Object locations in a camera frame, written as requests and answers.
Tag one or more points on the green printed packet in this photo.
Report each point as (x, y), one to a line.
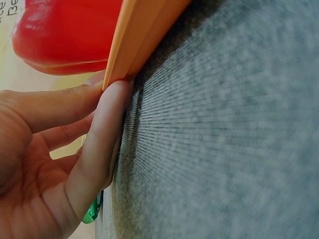
(93, 211)

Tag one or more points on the person's left hand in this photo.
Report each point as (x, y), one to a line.
(30, 179)

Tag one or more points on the red bell pepper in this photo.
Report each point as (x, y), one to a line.
(62, 37)

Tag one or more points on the orange cutting board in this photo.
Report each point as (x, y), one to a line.
(139, 37)

